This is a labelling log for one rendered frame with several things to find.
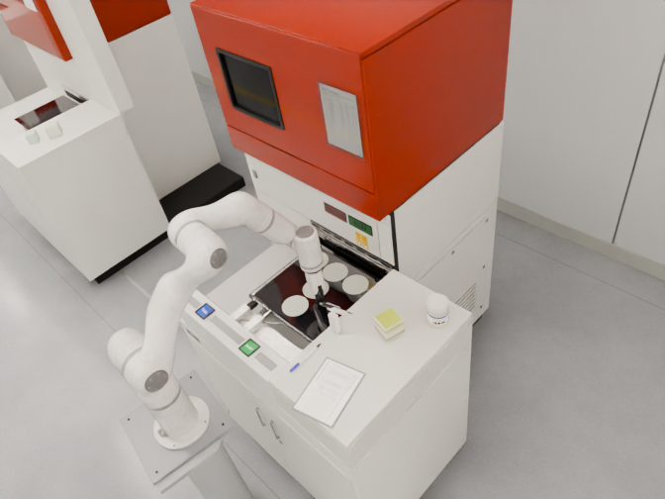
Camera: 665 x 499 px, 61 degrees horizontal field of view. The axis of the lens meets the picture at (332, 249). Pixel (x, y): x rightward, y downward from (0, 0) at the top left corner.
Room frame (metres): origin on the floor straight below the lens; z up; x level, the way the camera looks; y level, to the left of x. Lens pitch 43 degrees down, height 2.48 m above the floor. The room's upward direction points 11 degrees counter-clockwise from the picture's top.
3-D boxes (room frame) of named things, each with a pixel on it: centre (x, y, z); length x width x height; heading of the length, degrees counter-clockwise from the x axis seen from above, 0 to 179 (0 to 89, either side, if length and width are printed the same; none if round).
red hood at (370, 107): (1.96, -0.21, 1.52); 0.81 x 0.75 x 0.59; 38
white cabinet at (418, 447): (1.35, 0.12, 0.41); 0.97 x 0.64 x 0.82; 38
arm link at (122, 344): (1.07, 0.63, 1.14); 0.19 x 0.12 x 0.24; 35
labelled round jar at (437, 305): (1.17, -0.30, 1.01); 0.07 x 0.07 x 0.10
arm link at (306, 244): (1.43, 0.08, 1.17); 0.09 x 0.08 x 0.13; 34
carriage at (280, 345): (1.30, 0.29, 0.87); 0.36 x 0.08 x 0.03; 38
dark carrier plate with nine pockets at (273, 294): (1.48, 0.09, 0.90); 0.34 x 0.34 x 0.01; 38
